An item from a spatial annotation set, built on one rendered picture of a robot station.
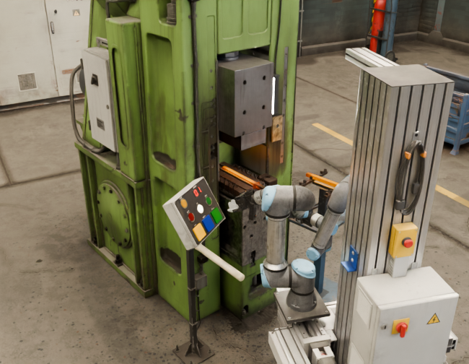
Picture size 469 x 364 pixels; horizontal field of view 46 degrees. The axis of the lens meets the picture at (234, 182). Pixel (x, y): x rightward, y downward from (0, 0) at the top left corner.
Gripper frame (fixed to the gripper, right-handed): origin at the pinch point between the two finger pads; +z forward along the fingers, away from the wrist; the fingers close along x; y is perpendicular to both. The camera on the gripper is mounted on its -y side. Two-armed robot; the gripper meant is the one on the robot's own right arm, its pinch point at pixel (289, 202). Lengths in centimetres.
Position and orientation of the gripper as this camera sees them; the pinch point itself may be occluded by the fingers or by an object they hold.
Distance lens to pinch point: 331.0
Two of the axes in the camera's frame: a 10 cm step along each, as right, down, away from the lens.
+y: 0.0, 8.9, 4.5
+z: -6.3, -3.5, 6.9
